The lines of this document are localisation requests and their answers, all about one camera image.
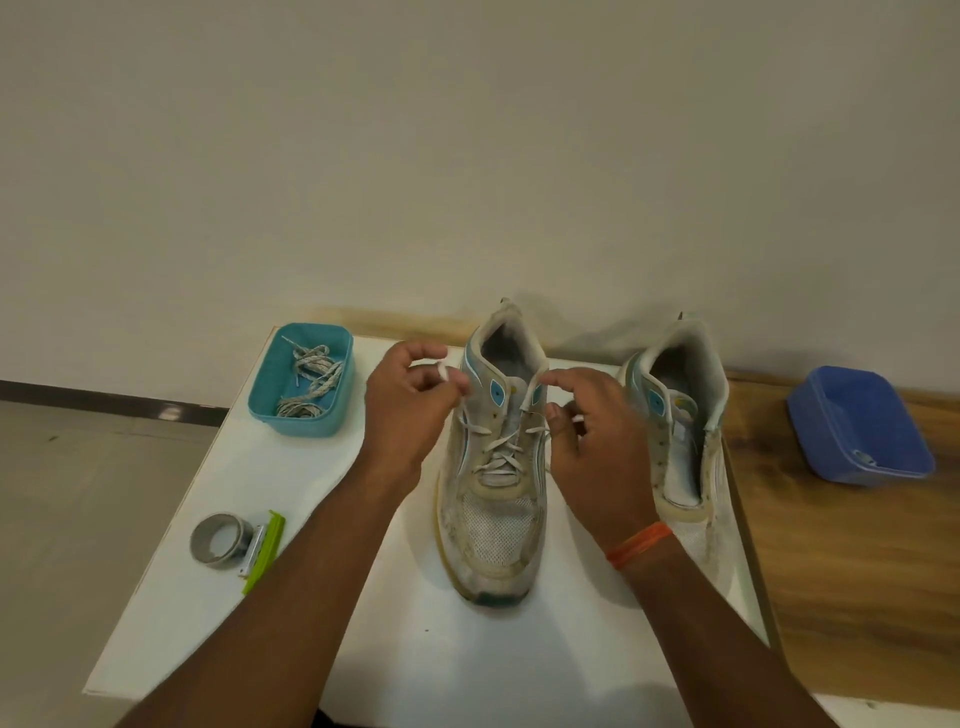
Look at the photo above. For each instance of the person's left forearm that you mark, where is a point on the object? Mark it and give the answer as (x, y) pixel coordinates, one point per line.
(270, 622)

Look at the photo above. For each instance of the orange thread wristband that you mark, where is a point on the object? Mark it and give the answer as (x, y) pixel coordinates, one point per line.
(639, 544)

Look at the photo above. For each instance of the worn white sneaker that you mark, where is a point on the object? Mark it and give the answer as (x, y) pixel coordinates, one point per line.
(491, 540)
(697, 360)

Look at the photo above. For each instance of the person's left hand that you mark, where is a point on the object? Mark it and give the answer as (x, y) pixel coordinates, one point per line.
(405, 420)

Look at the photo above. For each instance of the person's right forearm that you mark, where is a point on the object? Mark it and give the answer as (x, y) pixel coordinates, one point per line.
(720, 645)

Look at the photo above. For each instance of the teal plastic container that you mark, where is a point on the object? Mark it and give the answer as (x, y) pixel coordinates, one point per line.
(266, 390)

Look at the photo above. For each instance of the green utility cutter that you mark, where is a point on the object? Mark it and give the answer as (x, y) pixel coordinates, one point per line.
(264, 551)

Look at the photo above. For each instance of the person's right hand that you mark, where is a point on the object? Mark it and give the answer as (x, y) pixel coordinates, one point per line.
(607, 465)

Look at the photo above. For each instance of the grey tape roll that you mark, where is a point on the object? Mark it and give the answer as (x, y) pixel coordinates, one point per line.
(202, 553)

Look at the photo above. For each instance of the blue plastic container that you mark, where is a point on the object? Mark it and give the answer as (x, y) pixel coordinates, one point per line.
(855, 420)

